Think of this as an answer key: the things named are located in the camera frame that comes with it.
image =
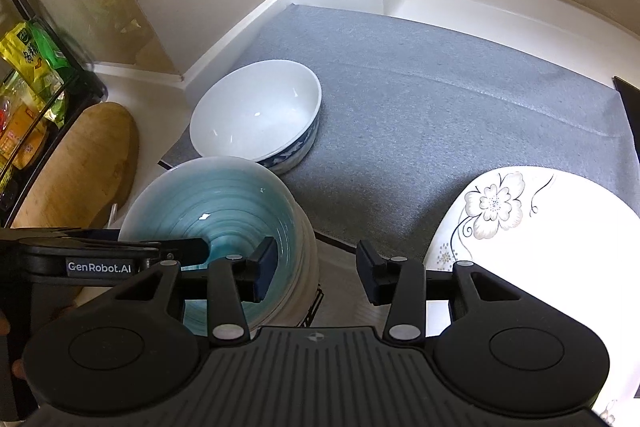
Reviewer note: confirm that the green snack packet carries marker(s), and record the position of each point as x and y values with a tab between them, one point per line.
52	52

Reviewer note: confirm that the white plate with flower print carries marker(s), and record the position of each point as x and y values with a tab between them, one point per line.
550	232

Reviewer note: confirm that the black stove top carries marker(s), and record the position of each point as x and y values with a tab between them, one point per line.
629	104

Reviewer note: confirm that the grey mat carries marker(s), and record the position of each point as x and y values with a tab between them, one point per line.
425	107

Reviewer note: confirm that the wooden cutting board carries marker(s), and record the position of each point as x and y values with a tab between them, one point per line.
75	167

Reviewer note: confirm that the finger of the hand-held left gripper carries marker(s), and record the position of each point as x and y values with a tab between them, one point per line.
187	252

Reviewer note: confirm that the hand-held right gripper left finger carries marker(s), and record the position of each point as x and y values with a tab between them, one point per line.
264	269

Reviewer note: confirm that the white bowl with blue pattern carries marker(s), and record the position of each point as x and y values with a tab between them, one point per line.
250	112

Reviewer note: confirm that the light blue ceramic bowl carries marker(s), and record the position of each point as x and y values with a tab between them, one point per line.
220	202

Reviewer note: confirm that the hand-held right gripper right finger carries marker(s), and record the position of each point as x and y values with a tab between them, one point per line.
369	272

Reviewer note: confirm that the yellow snack packet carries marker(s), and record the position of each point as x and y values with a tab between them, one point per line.
22	52

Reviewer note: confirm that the white round container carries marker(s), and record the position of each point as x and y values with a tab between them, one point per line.
308	267

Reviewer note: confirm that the person's left hand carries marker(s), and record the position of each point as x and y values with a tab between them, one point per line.
18	369

